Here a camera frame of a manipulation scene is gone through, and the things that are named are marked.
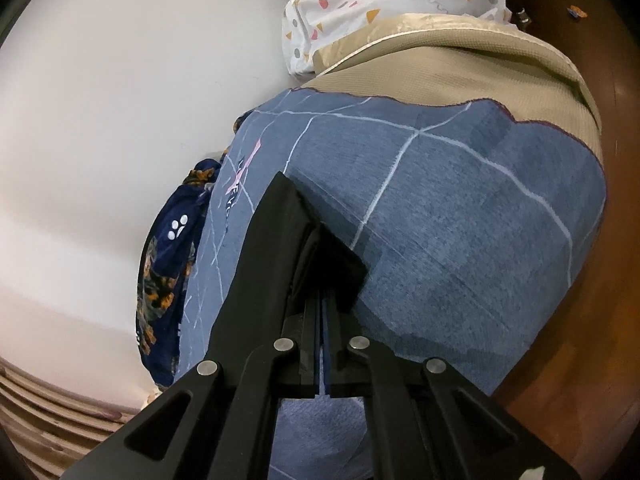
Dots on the small orange and blue object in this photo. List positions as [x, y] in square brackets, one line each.
[576, 11]

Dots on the white cloth with coloured triangles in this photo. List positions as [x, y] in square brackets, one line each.
[350, 0]

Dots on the beige striped curtain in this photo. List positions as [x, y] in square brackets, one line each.
[35, 410]

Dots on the beige quilt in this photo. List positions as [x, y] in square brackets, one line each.
[450, 60]

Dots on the blue checked bedsheet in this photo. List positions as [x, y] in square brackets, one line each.
[450, 220]

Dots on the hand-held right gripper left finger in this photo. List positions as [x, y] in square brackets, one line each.
[250, 385]

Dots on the navy animal print blanket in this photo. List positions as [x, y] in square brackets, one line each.
[165, 270]

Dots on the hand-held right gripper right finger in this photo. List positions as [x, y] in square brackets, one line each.
[400, 385]

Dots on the black pants with orange lining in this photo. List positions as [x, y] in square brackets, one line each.
[280, 240]

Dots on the small metal object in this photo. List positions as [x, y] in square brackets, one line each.
[523, 16]

